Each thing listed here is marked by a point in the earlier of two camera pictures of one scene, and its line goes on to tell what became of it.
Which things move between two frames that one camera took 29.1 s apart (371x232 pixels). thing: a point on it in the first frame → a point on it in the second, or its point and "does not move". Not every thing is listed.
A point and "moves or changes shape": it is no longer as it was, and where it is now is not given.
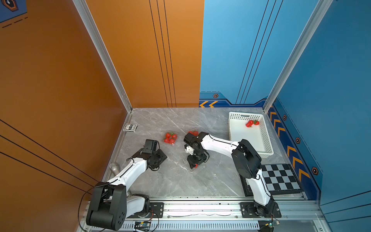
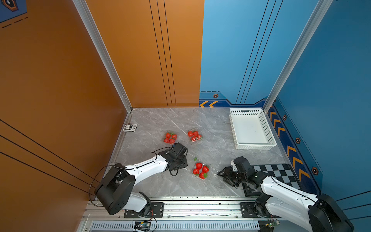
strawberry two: [249, 123] → [205, 169]
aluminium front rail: [237, 209] does not move
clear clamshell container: [194, 132] does not move
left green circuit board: [142, 225] does not move
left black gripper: [163, 156] → [185, 162]
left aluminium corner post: [89, 22] does not move
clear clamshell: [205, 166] moves or changes shape
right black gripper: [192, 162] → [226, 175]
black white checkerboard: [278, 178] does not move
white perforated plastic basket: [251, 128] moves or changes shape
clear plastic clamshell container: [170, 137] does not move
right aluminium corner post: [312, 24] does not move
